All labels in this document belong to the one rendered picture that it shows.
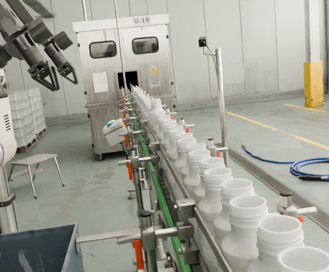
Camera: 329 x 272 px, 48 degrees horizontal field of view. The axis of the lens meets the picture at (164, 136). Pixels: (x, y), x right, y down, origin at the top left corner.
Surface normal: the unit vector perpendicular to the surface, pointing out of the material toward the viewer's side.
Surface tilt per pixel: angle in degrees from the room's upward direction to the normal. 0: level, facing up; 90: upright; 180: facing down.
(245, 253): 48
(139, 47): 90
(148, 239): 90
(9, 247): 90
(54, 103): 90
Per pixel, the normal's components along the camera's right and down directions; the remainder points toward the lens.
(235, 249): -0.61, -0.50
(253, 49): 0.12, 0.17
